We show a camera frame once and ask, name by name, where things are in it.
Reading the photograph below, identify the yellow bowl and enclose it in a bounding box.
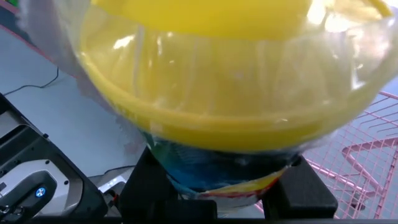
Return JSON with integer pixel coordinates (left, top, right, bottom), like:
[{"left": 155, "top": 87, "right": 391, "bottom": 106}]
[{"left": 18, "top": 0, "right": 398, "bottom": 210}]

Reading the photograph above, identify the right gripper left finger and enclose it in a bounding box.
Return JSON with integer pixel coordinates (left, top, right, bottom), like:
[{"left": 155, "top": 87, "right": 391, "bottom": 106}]
[{"left": 118, "top": 146, "right": 218, "bottom": 220}]

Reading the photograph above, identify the black cable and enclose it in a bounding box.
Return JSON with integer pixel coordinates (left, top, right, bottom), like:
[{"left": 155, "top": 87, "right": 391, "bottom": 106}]
[{"left": 2, "top": 66, "right": 60, "bottom": 96}]

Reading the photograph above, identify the pink shopping cart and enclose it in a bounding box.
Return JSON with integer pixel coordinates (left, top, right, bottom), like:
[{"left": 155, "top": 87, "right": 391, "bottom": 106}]
[{"left": 254, "top": 90, "right": 398, "bottom": 220}]

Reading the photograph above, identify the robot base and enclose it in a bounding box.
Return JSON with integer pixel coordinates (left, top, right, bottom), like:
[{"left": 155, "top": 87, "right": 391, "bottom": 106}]
[{"left": 0, "top": 92, "right": 135, "bottom": 223}]

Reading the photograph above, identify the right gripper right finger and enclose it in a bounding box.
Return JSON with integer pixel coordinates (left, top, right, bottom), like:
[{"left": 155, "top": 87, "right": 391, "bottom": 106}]
[{"left": 261, "top": 154, "right": 339, "bottom": 220}]

